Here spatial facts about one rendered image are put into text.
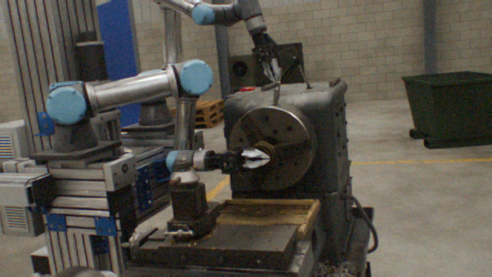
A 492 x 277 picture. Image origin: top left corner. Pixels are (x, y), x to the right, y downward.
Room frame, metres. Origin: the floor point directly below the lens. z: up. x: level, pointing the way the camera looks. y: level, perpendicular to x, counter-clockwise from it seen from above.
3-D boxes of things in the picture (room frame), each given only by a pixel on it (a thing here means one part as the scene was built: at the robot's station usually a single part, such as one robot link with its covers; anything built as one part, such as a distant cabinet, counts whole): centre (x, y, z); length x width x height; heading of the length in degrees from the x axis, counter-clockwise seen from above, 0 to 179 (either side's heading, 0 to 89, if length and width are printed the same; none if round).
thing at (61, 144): (1.68, 0.60, 1.21); 0.15 x 0.15 x 0.10
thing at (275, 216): (1.54, -0.02, 0.89); 0.36 x 0.30 x 0.04; 71
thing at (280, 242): (1.21, 0.11, 0.95); 0.43 x 0.17 x 0.05; 71
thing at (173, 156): (1.65, 0.23, 1.08); 0.11 x 0.08 x 0.09; 70
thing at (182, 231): (1.25, 0.16, 0.99); 0.20 x 0.10 x 0.05; 161
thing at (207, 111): (10.00, 0.93, 0.22); 1.25 x 0.86 x 0.44; 166
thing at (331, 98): (2.15, -0.21, 1.06); 0.59 x 0.48 x 0.39; 161
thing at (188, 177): (1.23, 0.17, 1.13); 0.08 x 0.08 x 0.03
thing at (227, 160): (1.59, 0.08, 1.08); 0.12 x 0.09 x 0.08; 70
